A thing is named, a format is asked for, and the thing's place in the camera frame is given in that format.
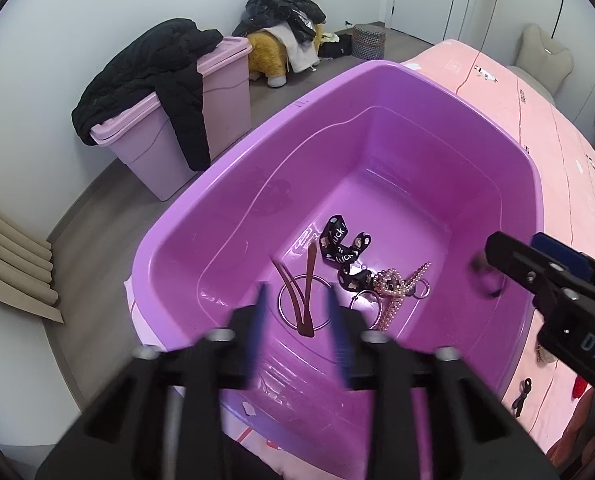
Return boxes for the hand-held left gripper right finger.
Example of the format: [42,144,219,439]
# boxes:
[325,287,561,480]

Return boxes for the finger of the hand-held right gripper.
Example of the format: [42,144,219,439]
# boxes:
[485,231,571,311]
[530,231,595,288]

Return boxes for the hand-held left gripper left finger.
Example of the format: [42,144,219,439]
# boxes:
[34,282,273,480]

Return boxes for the large silver bangle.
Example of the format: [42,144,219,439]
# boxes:
[277,275,334,332]

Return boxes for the pearl hair claw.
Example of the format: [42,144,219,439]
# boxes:
[375,260,433,332]

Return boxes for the black floral ribbon keychain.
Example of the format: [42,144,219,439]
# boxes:
[319,215,431,302]

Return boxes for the purple plastic basin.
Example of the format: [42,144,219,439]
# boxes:
[130,59,545,453]

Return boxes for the person's right hand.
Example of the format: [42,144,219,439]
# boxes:
[545,390,595,480]

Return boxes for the beige chair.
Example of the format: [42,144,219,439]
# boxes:
[506,23,575,106]

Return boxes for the pink lidded storage bin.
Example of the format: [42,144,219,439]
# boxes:
[90,36,254,202]

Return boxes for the beige stacked panels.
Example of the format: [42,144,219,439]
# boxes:
[0,192,64,323]

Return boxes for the houndstooth round basket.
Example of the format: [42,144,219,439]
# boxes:
[352,24,388,59]

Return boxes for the small black bag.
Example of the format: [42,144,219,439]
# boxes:
[319,35,353,59]

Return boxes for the yellow plush toy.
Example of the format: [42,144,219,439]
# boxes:
[247,22,328,88]

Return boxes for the black jacket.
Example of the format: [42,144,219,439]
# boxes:
[71,18,224,172]

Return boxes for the pile of dark clothes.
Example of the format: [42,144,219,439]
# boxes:
[232,0,328,73]

